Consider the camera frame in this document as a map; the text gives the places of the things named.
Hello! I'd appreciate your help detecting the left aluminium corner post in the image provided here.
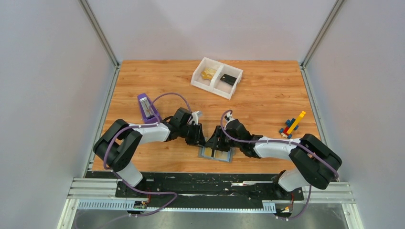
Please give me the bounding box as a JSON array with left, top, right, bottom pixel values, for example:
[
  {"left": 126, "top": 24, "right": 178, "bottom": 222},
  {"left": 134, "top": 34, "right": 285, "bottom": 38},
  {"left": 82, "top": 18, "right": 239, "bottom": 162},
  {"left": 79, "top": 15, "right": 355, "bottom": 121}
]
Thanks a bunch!
[{"left": 78, "top": 0, "right": 120, "bottom": 68}]

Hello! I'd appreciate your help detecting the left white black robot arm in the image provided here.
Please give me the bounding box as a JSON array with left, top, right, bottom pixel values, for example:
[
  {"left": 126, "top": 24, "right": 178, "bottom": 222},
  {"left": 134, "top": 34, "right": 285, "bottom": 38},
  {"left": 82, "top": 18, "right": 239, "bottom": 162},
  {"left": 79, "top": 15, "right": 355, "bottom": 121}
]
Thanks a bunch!
[{"left": 93, "top": 108, "right": 205, "bottom": 197}]

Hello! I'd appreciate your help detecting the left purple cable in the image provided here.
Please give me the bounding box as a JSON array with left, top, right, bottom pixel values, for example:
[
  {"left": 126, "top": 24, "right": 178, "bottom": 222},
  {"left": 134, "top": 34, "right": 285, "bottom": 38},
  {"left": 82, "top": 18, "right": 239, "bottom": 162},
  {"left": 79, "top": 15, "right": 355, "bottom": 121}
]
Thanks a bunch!
[{"left": 103, "top": 92, "right": 193, "bottom": 195}]

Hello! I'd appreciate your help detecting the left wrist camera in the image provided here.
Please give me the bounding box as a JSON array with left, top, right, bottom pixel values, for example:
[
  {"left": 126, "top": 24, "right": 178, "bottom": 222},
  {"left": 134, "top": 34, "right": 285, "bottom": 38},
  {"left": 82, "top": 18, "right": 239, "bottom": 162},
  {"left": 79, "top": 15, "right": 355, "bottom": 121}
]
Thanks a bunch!
[{"left": 188, "top": 111, "right": 202, "bottom": 125}]

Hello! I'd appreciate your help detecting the aluminium rail frame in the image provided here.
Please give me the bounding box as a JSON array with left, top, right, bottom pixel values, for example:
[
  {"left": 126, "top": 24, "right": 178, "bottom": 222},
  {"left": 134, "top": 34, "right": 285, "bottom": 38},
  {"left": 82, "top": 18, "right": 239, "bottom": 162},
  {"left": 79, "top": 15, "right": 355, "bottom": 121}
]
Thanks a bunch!
[{"left": 67, "top": 178, "right": 355, "bottom": 213}]

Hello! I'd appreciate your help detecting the gold card in tray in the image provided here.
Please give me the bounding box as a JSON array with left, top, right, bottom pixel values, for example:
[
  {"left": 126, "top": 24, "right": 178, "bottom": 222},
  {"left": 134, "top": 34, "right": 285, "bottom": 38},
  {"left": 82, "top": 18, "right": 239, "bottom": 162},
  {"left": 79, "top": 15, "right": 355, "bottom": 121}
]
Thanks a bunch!
[{"left": 201, "top": 68, "right": 216, "bottom": 81}]

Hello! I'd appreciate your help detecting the aluminium corner post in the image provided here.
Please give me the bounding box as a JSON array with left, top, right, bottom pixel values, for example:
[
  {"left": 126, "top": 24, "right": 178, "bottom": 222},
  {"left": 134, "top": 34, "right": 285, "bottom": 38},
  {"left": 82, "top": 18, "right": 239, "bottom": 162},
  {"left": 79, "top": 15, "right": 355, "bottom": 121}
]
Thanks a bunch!
[
  {"left": 301, "top": 0, "right": 346, "bottom": 69},
  {"left": 78, "top": 0, "right": 120, "bottom": 68}
]

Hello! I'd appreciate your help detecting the black card in tray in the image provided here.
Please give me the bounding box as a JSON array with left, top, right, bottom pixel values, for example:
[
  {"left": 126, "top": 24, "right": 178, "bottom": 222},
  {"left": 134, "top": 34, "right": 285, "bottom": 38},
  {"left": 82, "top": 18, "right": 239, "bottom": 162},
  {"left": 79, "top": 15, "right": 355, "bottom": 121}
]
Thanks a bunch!
[{"left": 220, "top": 74, "right": 237, "bottom": 86}]

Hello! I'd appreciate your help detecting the right aluminium corner post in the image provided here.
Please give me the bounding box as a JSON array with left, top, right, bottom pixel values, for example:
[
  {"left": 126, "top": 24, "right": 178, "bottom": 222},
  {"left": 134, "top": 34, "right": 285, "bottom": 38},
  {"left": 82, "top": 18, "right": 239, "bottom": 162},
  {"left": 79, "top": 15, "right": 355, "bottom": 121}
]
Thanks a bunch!
[{"left": 301, "top": 0, "right": 346, "bottom": 69}]

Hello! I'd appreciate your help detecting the gold card in holder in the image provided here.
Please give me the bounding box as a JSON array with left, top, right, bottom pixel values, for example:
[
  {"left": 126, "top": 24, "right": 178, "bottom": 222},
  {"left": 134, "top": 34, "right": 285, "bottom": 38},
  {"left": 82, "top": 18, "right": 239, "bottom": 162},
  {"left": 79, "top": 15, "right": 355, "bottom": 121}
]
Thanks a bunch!
[{"left": 215, "top": 151, "right": 229, "bottom": 161}]

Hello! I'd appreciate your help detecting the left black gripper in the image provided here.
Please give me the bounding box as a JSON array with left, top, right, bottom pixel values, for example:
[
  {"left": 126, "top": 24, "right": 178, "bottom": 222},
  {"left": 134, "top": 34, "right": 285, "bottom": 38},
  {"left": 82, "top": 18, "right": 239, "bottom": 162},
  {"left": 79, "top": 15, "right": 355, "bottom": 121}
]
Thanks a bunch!
[{"left": 179, "top": 123, "right": 207, "bottom": 148}]

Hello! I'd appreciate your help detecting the purple metronome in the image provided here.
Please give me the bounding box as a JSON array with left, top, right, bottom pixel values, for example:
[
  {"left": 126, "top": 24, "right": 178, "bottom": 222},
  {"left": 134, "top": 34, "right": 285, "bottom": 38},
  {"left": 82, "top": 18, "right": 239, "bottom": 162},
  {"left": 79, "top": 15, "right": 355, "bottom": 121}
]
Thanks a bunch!
[{"left": 137, "top": 93, "right": 161, "bottom": 124}]

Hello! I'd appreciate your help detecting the colourful toy brick figure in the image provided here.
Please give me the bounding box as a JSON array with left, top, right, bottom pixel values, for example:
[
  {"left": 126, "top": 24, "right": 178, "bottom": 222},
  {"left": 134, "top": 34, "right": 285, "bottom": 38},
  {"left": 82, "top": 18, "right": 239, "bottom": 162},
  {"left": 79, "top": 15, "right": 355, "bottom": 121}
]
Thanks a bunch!
[{"left": 279, "top": 111, "right": 306, "bottom": 139}]

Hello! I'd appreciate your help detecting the grey card holder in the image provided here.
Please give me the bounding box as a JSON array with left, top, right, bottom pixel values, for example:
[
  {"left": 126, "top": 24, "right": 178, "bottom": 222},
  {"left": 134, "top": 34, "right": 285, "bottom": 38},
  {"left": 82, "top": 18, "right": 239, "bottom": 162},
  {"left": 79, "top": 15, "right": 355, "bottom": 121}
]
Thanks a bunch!
[{"left": 198, "top": 147, "right": 234, "bottom": 163}]

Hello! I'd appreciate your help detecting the white two-compartment tray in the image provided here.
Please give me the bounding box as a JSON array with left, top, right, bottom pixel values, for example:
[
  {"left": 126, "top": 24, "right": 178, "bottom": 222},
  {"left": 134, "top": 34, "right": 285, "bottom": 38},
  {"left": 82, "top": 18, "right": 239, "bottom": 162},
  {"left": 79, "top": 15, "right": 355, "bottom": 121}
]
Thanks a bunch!
[{"left": 191, "top": 57, "right": 243, "bottom": 100}]

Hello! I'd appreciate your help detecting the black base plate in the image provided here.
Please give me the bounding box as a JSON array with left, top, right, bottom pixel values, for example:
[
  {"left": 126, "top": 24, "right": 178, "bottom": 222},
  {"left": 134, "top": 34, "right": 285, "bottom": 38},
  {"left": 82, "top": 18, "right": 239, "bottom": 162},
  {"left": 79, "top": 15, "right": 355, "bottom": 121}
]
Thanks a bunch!
[{"left": 114, "top": 171, "right": 337, "bottom": 211}]

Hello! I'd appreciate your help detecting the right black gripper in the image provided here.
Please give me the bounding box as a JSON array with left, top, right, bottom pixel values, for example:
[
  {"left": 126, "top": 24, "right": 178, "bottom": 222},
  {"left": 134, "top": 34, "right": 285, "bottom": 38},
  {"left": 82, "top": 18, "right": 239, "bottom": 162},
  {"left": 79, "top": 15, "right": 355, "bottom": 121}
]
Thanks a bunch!
[{"left": 204, "top": 126, "right": 242, "bottom": 153}]

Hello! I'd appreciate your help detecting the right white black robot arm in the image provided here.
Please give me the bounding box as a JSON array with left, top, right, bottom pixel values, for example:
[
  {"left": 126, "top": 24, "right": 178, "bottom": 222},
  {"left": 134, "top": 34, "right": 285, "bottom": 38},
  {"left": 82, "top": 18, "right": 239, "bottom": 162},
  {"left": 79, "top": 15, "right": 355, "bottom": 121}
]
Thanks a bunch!
[{"left": 205, "top": 119, "right": 342, "bottom": 199}]

